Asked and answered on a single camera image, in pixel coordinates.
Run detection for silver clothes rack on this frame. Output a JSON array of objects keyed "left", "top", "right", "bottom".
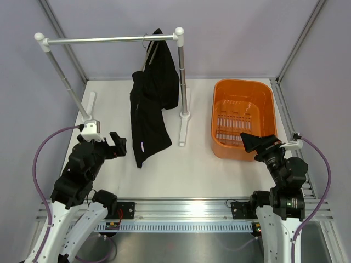
[{"left": 34, "top": 27, "right": 191, "bottom": 147}]

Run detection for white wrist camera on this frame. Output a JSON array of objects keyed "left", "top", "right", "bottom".
[
  {"left": 280, "top": 131, "right": 303, "bottom": 151},
  {"left": 79, "top": 119, "right": 105, "bottom": 142}
]

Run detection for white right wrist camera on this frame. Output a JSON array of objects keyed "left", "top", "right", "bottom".
[{"left": 280, "top": 131, "right": 303, "bottom": 151}]

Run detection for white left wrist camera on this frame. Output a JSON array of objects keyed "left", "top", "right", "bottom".
[{"left": 79, "top": 119, "right": 105, "bottom": 142}]

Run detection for black shorts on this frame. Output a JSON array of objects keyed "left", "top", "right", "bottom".
[{"left": 130, "top": 41, "right": 180, "bottom": 168}]

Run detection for orange plastic basket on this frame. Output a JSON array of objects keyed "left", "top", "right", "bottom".
[{"left": 211, "top": 79, "right": 278, "bottom": 162}]

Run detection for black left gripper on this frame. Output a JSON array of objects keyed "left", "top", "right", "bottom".
[{"left": 87, "top": 131, "right": 126, "bottom": 181}]

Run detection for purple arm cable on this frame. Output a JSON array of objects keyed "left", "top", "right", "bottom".
[
  {"left": 32, "top": 126, "right": 83, "bottom": 263},
  {"left": 290, "top": 136, "right": 332, "bottom": 263}
]

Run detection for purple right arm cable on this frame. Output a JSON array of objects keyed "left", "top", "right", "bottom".
[{"left": 290, "top": 136, "right": 332, "bottom": 263}]

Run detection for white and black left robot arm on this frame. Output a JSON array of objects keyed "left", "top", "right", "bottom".
[{"left": 25, "top": 131, "right": 127, "bottom": 262}]

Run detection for white slotted cable duct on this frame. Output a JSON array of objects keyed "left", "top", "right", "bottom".
[{"left": 93, "top": 221, "right": 253, "bottom": 233}]

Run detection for aluminium mounting rail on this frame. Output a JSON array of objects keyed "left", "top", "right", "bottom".
[{"left": 35, "top": 198, "right": 334, "bottom": 221}]

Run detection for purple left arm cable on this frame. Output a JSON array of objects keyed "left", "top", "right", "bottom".
[{"left": 32, "top": 126, "right": 83, "bottom": 263}]

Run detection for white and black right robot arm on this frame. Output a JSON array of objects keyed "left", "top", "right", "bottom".
[{"left": 240, "top": 133, "right": 308, "bottom": 262}]

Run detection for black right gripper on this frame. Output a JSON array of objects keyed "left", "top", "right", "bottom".
[{"left": 241, "top": 132, "right": 287, "bottom": 186}]

